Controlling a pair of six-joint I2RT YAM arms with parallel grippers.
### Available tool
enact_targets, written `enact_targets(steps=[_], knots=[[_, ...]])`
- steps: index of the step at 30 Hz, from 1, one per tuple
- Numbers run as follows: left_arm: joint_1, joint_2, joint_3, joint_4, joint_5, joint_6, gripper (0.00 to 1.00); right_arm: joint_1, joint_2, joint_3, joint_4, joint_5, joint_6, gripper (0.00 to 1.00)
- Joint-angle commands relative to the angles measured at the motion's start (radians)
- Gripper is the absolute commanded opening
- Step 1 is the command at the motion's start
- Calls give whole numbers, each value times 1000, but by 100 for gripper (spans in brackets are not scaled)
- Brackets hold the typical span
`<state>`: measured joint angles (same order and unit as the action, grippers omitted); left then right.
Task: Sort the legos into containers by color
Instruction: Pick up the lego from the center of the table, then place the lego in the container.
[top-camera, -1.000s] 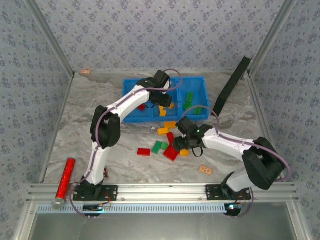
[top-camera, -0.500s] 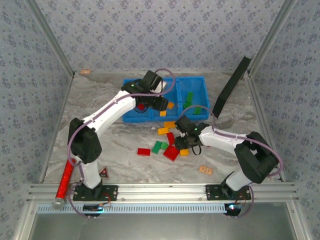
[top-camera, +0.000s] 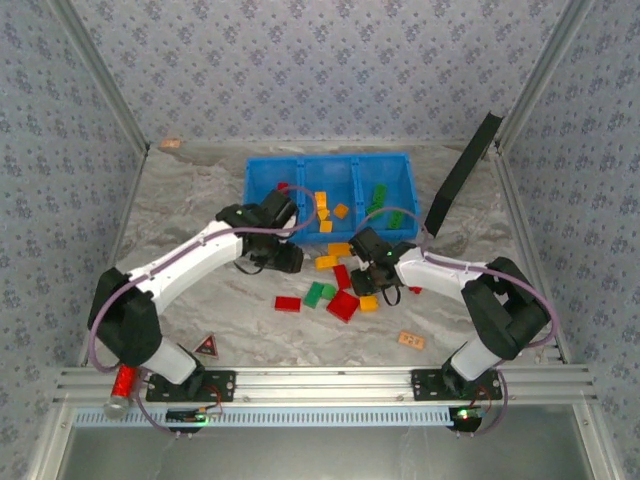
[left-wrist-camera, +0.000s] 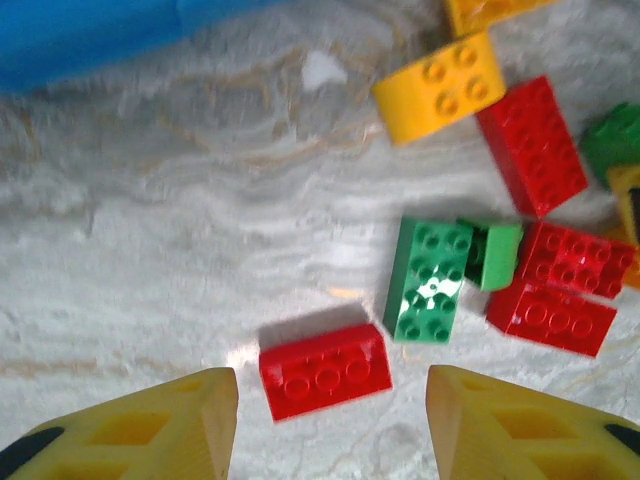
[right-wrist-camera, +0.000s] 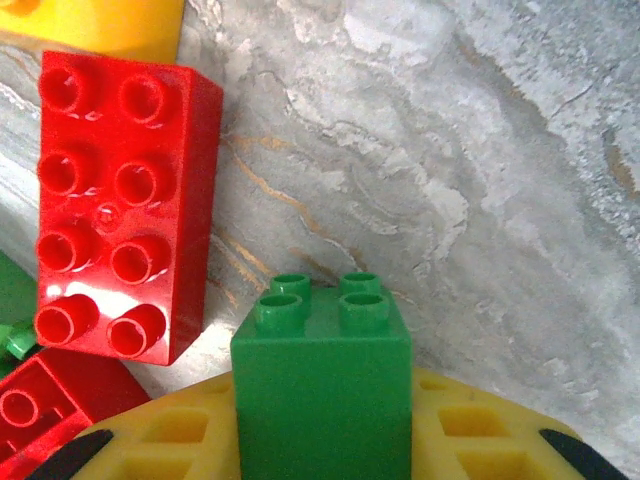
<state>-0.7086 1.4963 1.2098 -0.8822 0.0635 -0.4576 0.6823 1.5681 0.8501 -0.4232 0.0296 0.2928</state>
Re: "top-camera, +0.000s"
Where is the red glitter tube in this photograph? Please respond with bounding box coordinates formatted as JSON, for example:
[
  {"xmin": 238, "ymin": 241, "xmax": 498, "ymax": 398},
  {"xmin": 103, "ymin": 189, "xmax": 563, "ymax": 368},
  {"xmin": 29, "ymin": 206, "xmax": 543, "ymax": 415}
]
[{"xmin": 103, "ymin": 364, "xmax": 139, "ymax": 419}]

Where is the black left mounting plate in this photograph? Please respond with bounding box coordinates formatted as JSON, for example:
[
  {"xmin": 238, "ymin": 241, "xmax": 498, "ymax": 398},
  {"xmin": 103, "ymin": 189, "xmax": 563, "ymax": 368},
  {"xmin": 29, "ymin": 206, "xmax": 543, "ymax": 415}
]
[{"xmin": 145, "ymin": 369, "xmax": 237, "ymax": 403}]

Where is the right circuit board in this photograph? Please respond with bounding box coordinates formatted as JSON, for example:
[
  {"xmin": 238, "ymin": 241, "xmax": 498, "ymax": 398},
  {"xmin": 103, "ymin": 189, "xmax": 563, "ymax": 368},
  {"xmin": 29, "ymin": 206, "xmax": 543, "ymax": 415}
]
[{"xmin": 448, "ymin": 405, "xmax": 484, "ymax": 424}]

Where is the aluminium left side rail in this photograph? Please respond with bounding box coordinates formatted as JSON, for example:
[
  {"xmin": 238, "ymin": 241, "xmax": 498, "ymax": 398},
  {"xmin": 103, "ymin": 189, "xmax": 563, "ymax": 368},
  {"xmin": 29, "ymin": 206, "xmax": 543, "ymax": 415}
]
[{"xmin": 77, "ymin": 144, "xmax": 151, "ymax": 367}]

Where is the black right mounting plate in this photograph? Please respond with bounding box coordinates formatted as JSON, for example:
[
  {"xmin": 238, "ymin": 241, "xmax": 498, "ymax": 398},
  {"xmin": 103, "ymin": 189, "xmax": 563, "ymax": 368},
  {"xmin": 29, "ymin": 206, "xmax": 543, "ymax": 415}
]
[{"xmin": 410, "ymin": 368, "xmax": 503, "ymax": 402}]

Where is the long black channel bar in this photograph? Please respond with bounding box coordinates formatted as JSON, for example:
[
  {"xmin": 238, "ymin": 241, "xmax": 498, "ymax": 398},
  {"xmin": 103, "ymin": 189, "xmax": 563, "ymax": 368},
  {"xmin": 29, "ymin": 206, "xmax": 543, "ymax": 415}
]
[{"xmin": 424, "ymin": 110, "xmax": 505, "ymax": 238}]

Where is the circuit board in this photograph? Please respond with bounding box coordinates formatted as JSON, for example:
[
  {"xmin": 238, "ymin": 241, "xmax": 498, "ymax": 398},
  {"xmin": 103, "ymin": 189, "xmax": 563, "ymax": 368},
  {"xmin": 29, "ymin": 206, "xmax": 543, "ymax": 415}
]
[
  {"xmin": 166, "ymin": 407, "xmax": 224, "ymax": 426},
  {"xmin": 448, "ymin": 405, "xmax": 484, "ymax": 424}
]

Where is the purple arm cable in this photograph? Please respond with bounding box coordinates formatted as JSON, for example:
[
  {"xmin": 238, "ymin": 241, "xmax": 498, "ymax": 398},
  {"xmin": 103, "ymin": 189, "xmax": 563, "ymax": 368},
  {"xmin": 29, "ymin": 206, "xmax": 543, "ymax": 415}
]
[
  {"xmin": 360, "ymin": 206, "xmax": 559, "ymax": 439},
  {"xmin": 88, "ymin": 184, "xmax": 319, "ymax": 439}
]

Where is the aluminium right frame post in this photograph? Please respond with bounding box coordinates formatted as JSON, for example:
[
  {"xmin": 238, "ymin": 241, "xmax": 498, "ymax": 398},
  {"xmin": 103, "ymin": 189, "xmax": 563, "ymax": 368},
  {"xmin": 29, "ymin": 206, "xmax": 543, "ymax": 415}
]
[{"xmin": 493, "ymin": 0, "xmax": 597, "ymax": 152}]

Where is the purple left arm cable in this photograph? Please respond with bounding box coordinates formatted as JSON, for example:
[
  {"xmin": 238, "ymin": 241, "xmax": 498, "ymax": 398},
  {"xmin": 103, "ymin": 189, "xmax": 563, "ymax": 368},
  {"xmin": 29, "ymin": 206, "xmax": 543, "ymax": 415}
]
[{"xmin": 88, "ymin": 184, "xmax": 319, "ymax": 439}]

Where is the left circuit board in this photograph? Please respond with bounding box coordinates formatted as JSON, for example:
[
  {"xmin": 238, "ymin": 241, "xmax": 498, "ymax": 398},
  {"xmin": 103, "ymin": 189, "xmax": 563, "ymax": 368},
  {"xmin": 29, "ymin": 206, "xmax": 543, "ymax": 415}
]
[{"xmin": 166, "ymin": 407, "xmax": 224, "ymax": 426}]

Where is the black mounting plate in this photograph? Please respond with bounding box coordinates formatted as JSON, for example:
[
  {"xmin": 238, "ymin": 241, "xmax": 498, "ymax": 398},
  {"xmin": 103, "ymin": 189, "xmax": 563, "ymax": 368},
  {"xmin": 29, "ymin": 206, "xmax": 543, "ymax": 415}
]
[
  {"xmin": 145, "ymin": 369, "xmax": 237, "ymax": 403},
  {"xmin": 410, "ymin": 368, "xmax": 503, "ymax": 402}
]

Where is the grey metal shelf panel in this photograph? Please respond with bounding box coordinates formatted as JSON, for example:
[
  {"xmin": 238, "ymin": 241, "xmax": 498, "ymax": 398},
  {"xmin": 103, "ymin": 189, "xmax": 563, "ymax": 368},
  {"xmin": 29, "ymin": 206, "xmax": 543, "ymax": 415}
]
[{"xmin": 29, "ymin": 404, "xmax": 622, "ymax": 480}]

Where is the triangular warning sign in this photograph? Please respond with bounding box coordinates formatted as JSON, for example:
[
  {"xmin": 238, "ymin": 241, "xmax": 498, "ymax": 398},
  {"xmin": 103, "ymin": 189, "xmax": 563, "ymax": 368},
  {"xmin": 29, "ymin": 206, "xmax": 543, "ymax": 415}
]
[{"xmin": 193, "ymin": 335, "xmax": 220, "ymax": 360}]

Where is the light blue slotted cable duct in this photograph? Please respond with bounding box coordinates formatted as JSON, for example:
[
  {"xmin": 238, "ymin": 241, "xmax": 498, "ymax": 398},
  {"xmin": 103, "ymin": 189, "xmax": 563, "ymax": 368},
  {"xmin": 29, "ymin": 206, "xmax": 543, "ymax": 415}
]
[{"xmin": 73, "ymin": 405, "xmax": 452, "ymax": 428}]

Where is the aluminium frame post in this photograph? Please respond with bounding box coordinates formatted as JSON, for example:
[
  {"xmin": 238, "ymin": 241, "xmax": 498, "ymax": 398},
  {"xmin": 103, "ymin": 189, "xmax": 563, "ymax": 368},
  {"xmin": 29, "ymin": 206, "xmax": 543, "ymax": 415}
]
[
  {"xmin": 493, "ymin": 0, "xmax": 597, "ymax": 152},
  {"xmin": 49, "ymin": 0, "xmax": 152, "ymax": 152}
]

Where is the aluminium right side rail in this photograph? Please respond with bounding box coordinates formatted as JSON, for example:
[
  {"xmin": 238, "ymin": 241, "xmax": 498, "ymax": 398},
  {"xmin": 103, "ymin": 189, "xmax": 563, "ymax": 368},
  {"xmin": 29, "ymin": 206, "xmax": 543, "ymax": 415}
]
[{"xmin": 492, "ymin": 144, "xmax": 572, "ymax": 365}]

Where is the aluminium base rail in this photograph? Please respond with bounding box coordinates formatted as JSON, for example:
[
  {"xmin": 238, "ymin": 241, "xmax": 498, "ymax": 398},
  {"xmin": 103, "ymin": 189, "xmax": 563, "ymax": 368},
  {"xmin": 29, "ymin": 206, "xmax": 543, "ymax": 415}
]
[{"xmin": 52, "ymin": 365, "xmax": 599, "ymax": 406}]

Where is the large red lego brick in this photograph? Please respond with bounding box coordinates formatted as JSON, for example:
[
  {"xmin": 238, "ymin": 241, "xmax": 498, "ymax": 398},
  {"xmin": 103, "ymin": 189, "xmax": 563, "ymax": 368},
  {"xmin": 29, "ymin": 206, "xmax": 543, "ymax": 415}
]
[{"xmin": 326, "ymin": 290, "xmax": 361, "ymax": 324}]

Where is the aluminium left frame post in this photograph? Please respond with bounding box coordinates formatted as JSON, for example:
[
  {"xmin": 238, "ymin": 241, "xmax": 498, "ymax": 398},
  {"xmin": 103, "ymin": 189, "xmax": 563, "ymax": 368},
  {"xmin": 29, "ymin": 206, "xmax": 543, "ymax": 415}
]
[{"xmin": 49, "ymin": 0, "xmax": 152, "ymax": 152}]

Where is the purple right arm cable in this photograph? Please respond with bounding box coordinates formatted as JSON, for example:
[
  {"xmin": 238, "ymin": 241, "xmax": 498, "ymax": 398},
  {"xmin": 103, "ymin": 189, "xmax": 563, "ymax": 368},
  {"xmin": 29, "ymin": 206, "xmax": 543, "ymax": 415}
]
[{"xmin": 360, "ymin": 206, "xmax": 559, "ymax": 439}]

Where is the blue three-compartment plastic bin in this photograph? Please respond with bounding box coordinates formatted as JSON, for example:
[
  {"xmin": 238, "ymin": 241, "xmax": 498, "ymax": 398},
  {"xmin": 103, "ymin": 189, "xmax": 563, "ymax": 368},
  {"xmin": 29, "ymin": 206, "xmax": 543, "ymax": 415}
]
[{"xmin": 244, "ymin": 152, "xmax": 421, "ymax": 246}]

